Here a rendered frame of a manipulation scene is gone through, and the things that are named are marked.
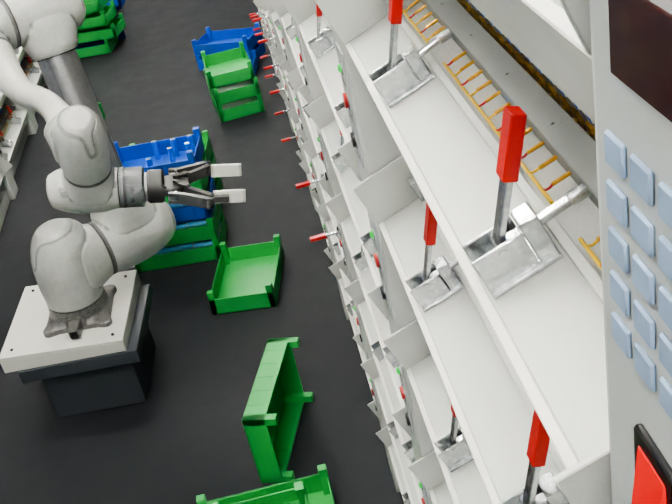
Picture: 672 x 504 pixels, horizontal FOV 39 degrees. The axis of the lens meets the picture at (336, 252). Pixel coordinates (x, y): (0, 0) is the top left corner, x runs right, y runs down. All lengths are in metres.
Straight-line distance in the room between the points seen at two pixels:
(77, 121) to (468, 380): 1.35
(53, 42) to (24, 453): 1.07
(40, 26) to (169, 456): 1.11
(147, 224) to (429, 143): 1.95
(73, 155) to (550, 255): 1.56
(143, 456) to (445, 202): 1.97
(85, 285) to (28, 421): 0.46
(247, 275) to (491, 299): 2.57
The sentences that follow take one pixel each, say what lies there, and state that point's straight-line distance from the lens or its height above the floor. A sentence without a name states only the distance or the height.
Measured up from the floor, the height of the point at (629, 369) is 1.40.
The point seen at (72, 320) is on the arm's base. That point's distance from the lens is 2.56.
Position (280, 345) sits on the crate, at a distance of 2.35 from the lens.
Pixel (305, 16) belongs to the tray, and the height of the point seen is 1.11.
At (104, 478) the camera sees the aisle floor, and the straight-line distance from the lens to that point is 2.47.
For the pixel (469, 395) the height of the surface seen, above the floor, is 1.10.
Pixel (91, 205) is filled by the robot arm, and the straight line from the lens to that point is 2.10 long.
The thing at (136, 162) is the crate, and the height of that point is 0.32.
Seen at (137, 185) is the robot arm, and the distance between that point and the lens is 2.09.
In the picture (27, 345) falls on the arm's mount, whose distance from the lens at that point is 2.60.
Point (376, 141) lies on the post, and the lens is 0.91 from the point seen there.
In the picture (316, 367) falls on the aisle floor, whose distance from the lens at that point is 2.58.
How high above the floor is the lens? 1.57
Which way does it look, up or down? 31 degrees down
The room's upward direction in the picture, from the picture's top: 12 degrees counter-clockwise
